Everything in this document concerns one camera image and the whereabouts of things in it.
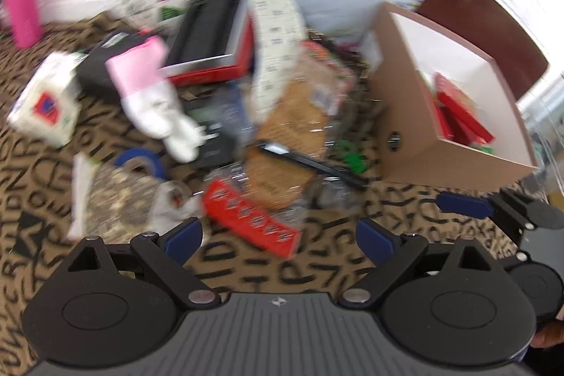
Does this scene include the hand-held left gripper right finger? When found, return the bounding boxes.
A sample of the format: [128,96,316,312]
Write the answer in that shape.
[337,219,507,310]

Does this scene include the camouflage pouch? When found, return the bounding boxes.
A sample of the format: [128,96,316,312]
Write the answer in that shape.
[83,171,160,236]

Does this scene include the white paper strip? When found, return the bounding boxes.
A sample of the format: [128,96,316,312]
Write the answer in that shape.
[67,153,101,241]

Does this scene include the black pen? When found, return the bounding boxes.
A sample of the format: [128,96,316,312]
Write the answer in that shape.
[257,142,370,188]

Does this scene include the red and black open box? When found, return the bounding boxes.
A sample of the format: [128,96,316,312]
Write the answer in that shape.
[161,0,257,87]

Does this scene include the white packet green print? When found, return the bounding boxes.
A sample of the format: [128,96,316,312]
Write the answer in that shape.
[125,0,193,31]

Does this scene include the clear plastic wrapper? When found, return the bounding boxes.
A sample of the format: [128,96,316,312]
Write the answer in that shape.
[148,179,204,232]

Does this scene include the green plastic clip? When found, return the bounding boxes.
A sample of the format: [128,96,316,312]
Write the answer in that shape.
[334,140,367,175]

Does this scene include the pink and white cloth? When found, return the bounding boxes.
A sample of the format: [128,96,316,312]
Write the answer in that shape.
[105,34,209,164]

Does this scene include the blue tape roll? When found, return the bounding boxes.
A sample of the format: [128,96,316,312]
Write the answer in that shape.
[114,147,169,184]

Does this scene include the red packets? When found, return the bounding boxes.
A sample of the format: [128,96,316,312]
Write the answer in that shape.
[431,71,495,149]

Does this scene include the white tissue pack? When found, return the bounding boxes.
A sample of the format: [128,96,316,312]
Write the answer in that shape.
[6,52,84,148]

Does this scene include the red patterned packet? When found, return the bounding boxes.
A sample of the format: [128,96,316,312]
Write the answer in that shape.
[202,178,301,259]

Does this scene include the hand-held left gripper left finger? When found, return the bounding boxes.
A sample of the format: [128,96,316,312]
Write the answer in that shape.
[57,217,221,309]

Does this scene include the flat black box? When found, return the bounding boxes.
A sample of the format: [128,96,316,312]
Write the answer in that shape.
[76,30,151,104]

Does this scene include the letter print brown blanket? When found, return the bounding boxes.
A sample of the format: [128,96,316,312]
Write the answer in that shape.
[0,8,564,376]

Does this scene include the person's right hand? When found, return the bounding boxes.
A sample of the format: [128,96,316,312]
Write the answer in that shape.
[529,304,564,351]

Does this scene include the brown cardboard box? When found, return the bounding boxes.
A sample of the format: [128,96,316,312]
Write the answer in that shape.
[360,1,541,193]

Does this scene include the white patterned strip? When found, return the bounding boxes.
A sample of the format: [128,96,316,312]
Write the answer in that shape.
[247,0,306,122]

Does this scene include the brown wooden board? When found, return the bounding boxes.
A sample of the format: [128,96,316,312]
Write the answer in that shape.
[416,0,550,100]

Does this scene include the brown clear-wrapped packet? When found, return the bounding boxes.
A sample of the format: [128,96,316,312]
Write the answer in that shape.
[243,79,332,211]

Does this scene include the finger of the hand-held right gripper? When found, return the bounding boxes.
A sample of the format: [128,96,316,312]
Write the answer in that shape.
[436,190,561,236]

